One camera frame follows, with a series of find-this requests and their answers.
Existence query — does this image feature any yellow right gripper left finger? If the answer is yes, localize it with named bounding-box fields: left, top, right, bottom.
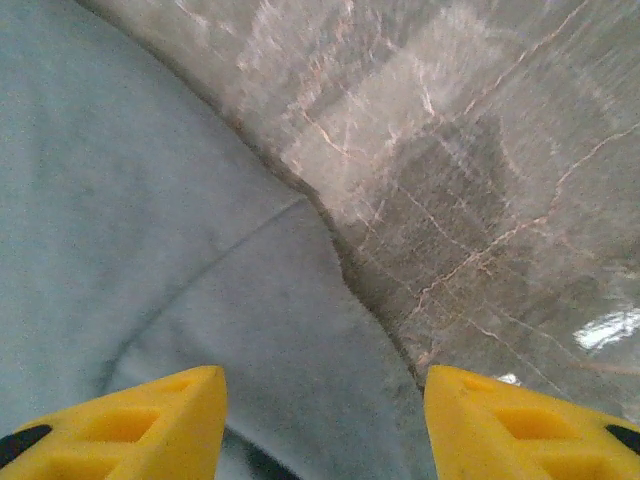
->
left=0, top=364, right=229, bottom=480

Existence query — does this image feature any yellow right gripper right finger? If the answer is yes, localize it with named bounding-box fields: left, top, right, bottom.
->
left=423, top=364, right=640, bottom=480

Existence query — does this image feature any grey t-shirt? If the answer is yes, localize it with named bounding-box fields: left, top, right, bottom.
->
left=0, top=0, right=436, bottom=480

